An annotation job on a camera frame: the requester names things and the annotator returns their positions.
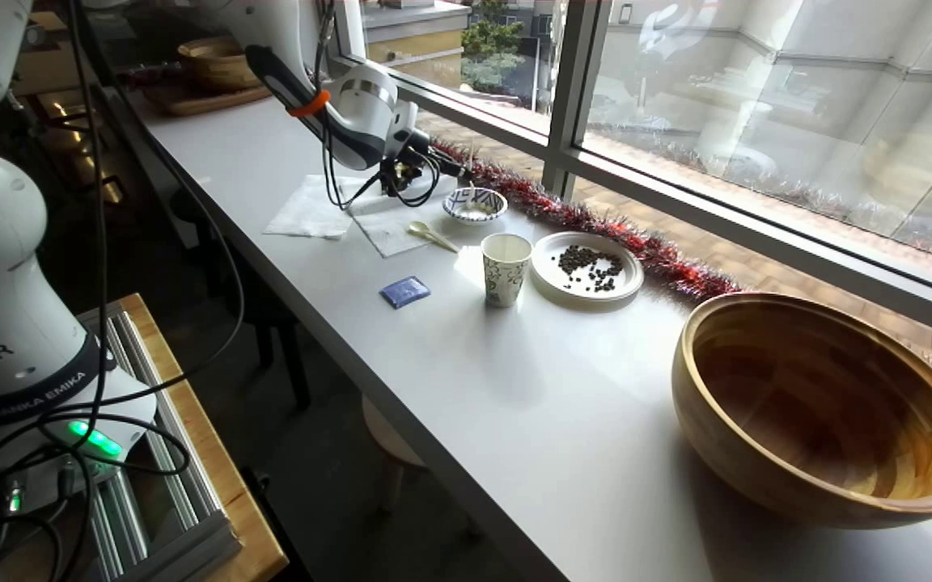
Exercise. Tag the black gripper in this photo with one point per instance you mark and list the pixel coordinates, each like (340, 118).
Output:
(409, 158)

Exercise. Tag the creased white paper towel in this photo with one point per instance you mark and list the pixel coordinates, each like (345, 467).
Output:
(385, 232)

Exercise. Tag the pale food bits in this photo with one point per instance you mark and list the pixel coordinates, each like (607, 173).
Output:
(473, 205)

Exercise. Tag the cream plastic spoon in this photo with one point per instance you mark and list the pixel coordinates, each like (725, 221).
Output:
(430, 236)

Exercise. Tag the large white paper towel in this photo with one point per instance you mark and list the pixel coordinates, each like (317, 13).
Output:
(304, 213)

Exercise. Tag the small blue packet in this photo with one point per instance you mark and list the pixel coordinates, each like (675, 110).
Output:
(406, 291)

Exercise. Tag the small green potted plant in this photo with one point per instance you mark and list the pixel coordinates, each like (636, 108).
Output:
(491, 42)

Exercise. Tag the patterned paper cup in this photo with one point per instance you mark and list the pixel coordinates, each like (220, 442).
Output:
(505, 273)

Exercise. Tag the dark food bits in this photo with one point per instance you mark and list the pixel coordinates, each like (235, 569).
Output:
(590, 267)

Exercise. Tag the red tinsel garland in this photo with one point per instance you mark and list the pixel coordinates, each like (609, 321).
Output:
(660, 261)

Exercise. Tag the round beige stool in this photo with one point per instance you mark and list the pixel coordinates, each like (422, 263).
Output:
(390, 442)

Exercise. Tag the wooden shelf board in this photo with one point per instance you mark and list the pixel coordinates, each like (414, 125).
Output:
(225, 475)

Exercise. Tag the grey metal rack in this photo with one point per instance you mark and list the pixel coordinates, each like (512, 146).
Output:
(152, 518)

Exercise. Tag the large wooden bowl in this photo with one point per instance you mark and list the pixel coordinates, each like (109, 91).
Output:
(822, 410)

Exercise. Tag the dark window frame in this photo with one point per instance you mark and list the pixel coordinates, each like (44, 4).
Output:
(568, 100)

